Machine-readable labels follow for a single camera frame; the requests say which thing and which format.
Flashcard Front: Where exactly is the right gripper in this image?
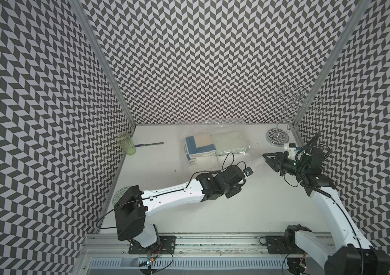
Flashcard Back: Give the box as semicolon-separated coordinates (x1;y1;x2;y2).
262;150;307;176

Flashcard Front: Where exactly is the clear plastic vacuum bag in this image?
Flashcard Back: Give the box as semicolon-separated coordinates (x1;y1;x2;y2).
177;123;272;174

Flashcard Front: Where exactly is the pale green towel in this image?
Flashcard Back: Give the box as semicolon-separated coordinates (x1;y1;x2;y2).
211;131;249;156

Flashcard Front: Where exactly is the blue and beige towel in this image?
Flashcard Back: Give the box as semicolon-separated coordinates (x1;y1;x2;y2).
183;134;217;163

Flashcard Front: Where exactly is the white towel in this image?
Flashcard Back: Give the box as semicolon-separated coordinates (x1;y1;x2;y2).
189;155;221;174

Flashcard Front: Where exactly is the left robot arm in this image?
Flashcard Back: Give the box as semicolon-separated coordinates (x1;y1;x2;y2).
113;165;253;251

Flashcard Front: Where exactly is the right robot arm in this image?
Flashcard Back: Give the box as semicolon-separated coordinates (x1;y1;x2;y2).
263;146;390;275

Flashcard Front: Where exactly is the patterned plate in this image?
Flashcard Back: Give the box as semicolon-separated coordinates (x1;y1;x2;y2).
112;186;130;207

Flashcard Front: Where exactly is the green glass cup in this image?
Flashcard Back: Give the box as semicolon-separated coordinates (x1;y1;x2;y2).
115;132;136;155

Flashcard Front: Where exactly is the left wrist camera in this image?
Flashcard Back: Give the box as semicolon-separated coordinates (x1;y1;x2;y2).
243;167;254;177

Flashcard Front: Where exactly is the chrome wire mug stand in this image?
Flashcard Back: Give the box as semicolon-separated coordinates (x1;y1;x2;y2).
266;85;324;147

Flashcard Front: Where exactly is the purple handled utensil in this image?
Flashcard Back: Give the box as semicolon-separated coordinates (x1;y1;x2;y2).
135;142;164;147

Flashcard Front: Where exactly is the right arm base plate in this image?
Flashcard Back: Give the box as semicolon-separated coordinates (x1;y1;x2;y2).
264;236;304;255

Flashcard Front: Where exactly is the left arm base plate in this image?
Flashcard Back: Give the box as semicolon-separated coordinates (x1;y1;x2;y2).
128;236;177;255

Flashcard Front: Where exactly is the aluminium front rail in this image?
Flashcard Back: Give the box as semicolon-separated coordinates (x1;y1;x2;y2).
79;232;335;257

